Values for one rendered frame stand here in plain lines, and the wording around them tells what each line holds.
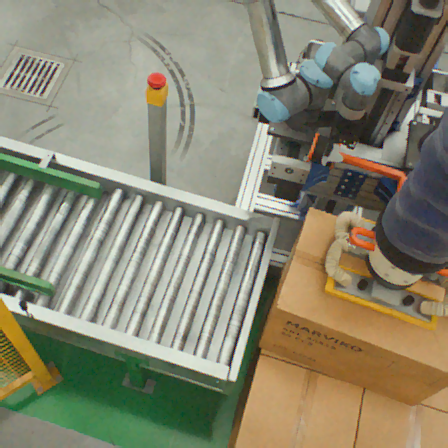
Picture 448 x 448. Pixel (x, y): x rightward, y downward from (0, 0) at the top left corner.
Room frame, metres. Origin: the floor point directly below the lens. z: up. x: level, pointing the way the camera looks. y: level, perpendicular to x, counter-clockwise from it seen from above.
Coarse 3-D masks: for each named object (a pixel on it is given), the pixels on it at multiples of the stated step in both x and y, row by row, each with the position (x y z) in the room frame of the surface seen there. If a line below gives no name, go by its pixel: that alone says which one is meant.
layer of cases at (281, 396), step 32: (256, 352) 0.74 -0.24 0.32; (256, 384) 0.55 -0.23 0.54; (288, 384) 0.57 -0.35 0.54; (320, 384) 0.59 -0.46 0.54; (352, 384) 0.61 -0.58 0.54; (256, 416) 0.44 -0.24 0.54; (288, 416) 0.46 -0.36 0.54; (320, 416) 0.48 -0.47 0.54; (352, 416) 0.50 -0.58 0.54; (384, 416) 0.52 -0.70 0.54; (416, 416) 0.54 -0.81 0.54
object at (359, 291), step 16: (352, 272) 0.79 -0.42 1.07; (336, 288) 0.73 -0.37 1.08; (352, 288) 0.74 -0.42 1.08; (368, 288) 0.74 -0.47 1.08; (368, 304) 0.70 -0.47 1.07; (384, 304) 0.70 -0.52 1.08; (400, 304) 0.71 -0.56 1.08; (416, 304) 0.72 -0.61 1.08; (416, 320) 0.67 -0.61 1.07; (432, 320) 0.68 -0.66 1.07
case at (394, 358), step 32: (320, 224) 1.02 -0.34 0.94; (320, 256) 0.90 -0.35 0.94; (288, 288) 0.76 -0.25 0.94; (320, 288) 0.78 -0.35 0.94; (416, 288) 0.84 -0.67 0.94; (288, 320) 0.68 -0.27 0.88; (320, 320) 0.67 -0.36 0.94; (352, 320) 0.69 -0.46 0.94; (384, 320) 0.71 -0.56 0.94; (288, 352) 0.67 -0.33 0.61; (320, 352) 0.65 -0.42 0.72; (352, 352) 0.63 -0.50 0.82; (384, 352) 0.62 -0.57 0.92; (416, 352) 0.62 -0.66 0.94; (384, 384) 0.60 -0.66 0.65; (416, 384) 0.58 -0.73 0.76
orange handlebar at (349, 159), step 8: (344, 160) 1.12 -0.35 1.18; (352, 160) 1.11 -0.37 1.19; (360, 160) 1.12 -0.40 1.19; (368, 168) 1.10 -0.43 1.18; (376, 168) 1.10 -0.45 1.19; (384, 168) 1.10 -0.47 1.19; (392, 176) 1.09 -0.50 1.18; (400, 176) 1.09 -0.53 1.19; (400, 184) 1.05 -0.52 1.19; (352, 232) 0.86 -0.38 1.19; (360, 232) 0.86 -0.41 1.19; (368, 232) 0.87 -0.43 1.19; (352, 240) 0.83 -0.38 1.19; (360, 240) 0.83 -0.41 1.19; (368, 248) 0.82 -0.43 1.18; (440, 272) 0.78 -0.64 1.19
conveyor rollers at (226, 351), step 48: (0, 192) 1.15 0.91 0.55; (48, 192) 1.19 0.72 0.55; (0, 240) 0.94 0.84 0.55; (48, 240) 0.97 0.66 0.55; (96, 240) 1.01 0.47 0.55; (144, 240) 1.05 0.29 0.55; (192, 240) 1.08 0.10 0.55; (240, 240) 1.12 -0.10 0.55; (0, 288) 0.74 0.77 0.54; (96, 288) 0.81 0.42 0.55; (144, 288) 0.84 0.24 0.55; (192, 288) 0.88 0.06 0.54; (240, 288) 0.91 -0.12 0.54
